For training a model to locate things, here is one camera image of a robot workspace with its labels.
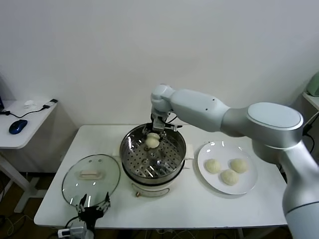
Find steel perforated steamer basket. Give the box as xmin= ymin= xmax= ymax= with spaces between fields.
xmin=112 ymin=123 xmax=194 ymax=182

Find black desk cable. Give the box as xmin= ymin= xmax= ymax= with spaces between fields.
xmin=0 ymin=99 xmax=59 ymax=119

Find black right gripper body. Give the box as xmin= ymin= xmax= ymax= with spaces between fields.
xmin=151 ymin=112 xmax=170 ymax=130

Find white steamed baozi bun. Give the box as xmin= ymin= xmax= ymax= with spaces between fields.
xmin=220 ymin=169 xmax=239 ymax=186
xmin=204 ymin=158 xmax=222 ymax=174
xmin=229 ymin=158 xmax=249 ymax=174
xmin=145 ymin=132 xmax=160 ymax=149

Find blue computer mouse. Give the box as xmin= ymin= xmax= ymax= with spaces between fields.
xmin=8 ymin=119 xmax=28 ymax=135

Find black wall cable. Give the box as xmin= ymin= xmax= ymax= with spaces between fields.
xmin=302 ymin=117 xmax=319 ymax=156

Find dark laptop screen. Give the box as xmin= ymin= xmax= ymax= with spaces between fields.
xmin=0 ymin=73 xmax=7 ymax=113

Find pale green appliance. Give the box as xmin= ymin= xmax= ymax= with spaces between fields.
xmin=308 ymin=72 xmax=319 ymax=97

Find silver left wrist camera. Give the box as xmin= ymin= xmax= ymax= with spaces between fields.
xmin=57 ymin=220 xmax=88 ymax=239

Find round glass pot lid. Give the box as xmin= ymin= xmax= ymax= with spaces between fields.
xmin=61 ymin=154 xmax=122 ymax=207

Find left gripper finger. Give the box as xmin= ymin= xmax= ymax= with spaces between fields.
xmin=75 ymin=193 xmax=88 ymax=212
xmin=98 ymin=191 xmax=111 ymax=211

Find white side desk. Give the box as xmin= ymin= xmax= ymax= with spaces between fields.
xmin=0 ymin=99 xmax=58 ymax=212

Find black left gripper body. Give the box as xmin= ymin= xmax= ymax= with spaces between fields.
xmin=77 ymin=208 xmax=105 ymax=226

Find white round plate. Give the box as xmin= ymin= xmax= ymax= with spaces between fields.
xmin=197 ymin=141 xmax=259 ymax=195

